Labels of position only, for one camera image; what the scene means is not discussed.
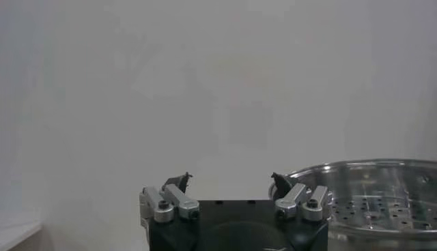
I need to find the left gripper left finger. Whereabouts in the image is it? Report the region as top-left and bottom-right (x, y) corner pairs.
(139, 172), (201, 224)

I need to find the stainless steel steamer basket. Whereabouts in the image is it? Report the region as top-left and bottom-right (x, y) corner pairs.
(268, 158), (437, 251)

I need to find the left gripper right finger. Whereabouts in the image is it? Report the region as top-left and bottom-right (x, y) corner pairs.
(271, 172), (334, 222)

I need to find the white side table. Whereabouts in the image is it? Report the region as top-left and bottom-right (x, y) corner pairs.
(0, 218), (44, 251)

